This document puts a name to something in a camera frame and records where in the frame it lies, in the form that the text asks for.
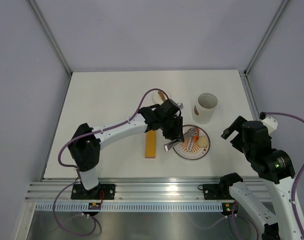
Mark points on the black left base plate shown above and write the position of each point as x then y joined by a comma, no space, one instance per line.
102,191

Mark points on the aluminium mounting rail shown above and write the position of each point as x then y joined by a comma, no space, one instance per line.
155,189

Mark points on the metal food tongs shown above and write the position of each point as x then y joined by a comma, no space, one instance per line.
190,133

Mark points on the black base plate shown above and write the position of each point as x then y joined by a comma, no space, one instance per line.
213,192
102,191

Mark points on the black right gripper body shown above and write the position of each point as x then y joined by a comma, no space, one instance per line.
238,143

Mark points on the right aluminium frame post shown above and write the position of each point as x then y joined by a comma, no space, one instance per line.
267,35

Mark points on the round patterned plate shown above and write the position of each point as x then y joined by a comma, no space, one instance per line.
189,149

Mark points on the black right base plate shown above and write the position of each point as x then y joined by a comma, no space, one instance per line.
213,192

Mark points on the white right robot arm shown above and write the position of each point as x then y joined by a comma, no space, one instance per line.
274,167

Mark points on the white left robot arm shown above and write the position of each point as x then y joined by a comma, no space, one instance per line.
87,142

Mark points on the left aluminium frame post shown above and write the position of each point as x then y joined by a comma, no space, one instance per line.
33,5

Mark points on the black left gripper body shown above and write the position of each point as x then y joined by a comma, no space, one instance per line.
171,127

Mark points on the white cylindrical lunch container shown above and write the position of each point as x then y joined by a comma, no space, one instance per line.
204,108

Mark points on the white slotted cable duct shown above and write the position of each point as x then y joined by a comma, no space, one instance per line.
130,207

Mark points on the white lid with brown handle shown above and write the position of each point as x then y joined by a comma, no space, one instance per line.
159,97

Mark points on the yellow rectangular box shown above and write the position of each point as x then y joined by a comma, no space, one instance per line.
150,145

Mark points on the aluminium frame post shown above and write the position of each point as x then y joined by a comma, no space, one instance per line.
33,5
267,35

